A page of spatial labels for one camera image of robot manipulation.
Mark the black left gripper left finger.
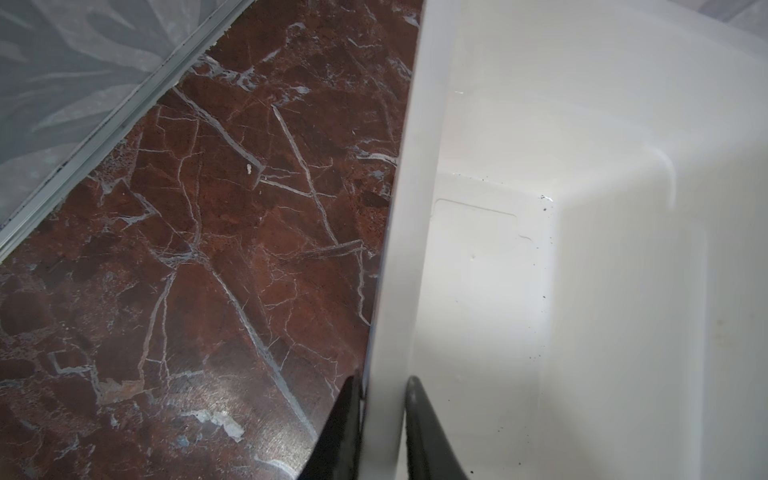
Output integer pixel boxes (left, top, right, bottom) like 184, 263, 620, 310
297, 371, 363, 480

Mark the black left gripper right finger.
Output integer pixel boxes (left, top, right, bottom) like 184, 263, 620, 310
405, 376, 468, 480

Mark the white plastic storage bin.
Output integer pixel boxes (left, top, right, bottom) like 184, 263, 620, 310
360, 1, 767, 479

